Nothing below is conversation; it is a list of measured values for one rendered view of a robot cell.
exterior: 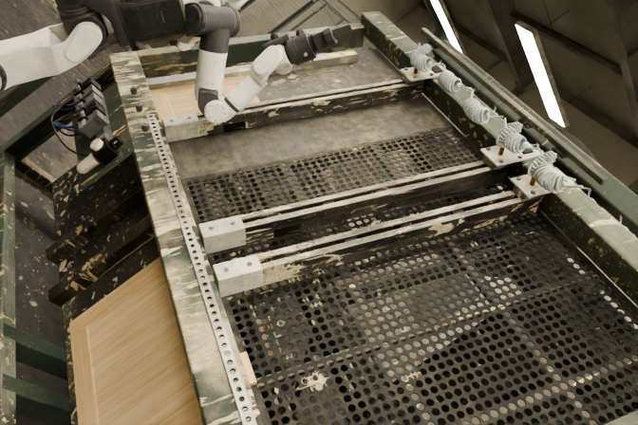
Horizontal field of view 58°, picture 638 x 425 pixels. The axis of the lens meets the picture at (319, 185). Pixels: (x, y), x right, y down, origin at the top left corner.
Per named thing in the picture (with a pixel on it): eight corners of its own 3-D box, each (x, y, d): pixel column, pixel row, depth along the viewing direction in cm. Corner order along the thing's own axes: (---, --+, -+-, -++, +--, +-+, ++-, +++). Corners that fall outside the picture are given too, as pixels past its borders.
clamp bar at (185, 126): (162, 131, 218) (154, 74, 203) (434, 84, 255) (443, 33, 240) (168, 145, 211) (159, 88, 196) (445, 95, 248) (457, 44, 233)
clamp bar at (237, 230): (198, 236, 176) (192, 175, 161) (516, 162, 213) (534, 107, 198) (206, 259, 169) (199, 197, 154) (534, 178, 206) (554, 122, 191)
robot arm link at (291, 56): (300, 58, 182) (268, 72, 184) (309, 67, 192) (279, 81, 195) (289, 26, 184) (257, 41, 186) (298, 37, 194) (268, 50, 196)
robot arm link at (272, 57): (286, 54, 182) (255, 83, 184) (293, 63, 191) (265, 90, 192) (272, 40, 183) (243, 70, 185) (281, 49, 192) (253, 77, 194)
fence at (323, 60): (147, 87, 242) (145, 79, 239) (352, 57, 272) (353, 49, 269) (149, 93, 238) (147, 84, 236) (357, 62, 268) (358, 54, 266)
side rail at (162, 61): (140, 72, 263) (136, 49, 256) (358, 42, 298) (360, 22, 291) (141, 78, 259) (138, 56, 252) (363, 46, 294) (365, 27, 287)
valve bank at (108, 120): (44, 94, 227) (91, 57, 225) (71, 117, 237) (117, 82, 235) (50, 168, 192) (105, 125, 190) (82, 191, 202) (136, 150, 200)
